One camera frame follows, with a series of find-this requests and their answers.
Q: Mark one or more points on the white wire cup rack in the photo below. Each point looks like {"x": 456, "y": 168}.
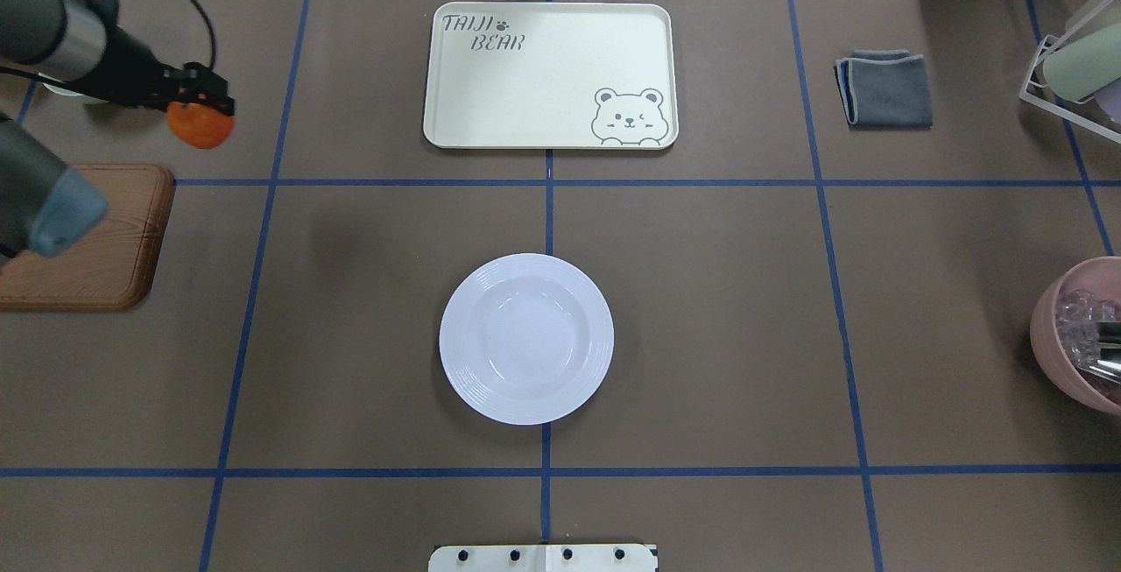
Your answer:
{"x": 1097, "y": 114}

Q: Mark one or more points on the cream bear tray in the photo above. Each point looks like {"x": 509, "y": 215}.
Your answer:
{"x": 551, "y": 76}

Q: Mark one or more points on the green cup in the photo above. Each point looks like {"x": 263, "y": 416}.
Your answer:
{"x": 1076, "y": 71}

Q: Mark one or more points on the wooden cutting board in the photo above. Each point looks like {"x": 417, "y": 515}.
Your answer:
{"x": 112, "y": 267}

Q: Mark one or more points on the orange fruit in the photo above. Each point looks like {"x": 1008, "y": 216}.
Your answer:
{"x": 198, "y": 125}

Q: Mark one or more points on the white round plate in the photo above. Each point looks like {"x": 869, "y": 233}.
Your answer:
{"x": 526, "y": 339}

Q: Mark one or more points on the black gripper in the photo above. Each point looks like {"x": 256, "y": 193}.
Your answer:
{"x": 131, "y": 69}

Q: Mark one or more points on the green bowl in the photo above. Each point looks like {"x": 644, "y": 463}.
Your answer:
{"x": 69, "y": 93}

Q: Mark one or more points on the pink bowl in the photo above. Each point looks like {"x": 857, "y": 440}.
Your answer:
{"x": 1099, "y": 275}

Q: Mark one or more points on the clear ice cubes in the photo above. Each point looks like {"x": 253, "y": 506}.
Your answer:
{"x": 1076, "y": 315}

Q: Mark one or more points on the metal scoop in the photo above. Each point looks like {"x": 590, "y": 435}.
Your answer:
{"x": 1105, "y": 353}

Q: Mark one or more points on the white pedestal base plate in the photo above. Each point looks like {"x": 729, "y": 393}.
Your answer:
{"x": 546, "y": 557}

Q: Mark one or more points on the grey folded cloth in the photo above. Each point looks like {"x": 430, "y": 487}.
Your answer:
{"x": 885, "y": 89}

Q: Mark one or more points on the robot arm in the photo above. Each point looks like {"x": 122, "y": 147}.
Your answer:
{"x": 79, "y": 46}

